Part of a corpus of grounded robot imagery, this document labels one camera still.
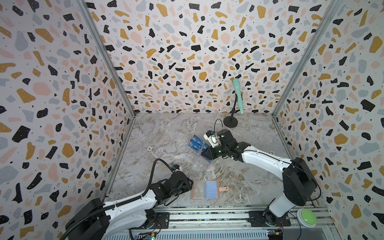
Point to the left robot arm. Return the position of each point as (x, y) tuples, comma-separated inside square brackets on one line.
[(98, 220)]

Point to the clear acrylic card stand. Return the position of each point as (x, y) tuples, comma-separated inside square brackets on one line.
[(199, 160)]

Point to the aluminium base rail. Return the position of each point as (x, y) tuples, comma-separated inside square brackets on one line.
[(231, 223)]

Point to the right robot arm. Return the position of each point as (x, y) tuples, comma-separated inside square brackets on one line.
[(298, 181)]

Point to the black microphone stand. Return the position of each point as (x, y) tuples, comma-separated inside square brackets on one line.
[(231, 121)]

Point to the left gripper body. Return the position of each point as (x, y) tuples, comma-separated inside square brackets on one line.
[(186, 187)]

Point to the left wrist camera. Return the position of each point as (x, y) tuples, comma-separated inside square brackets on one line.
[(176, 168)]

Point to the mint green microphone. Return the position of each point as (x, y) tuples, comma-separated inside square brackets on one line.
[(237, 88)]

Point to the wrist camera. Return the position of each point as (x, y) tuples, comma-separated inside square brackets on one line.
[(176, 168), (210, 136)]

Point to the green push button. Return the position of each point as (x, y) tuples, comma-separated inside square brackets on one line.
[(306, 218)]

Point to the pink leather card holder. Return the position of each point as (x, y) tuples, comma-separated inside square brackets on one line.
[(212, 190)]

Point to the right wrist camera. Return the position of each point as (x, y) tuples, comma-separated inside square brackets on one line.
[(210, 136)]

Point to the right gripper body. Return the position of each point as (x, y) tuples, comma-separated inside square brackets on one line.
[(212, 151)]

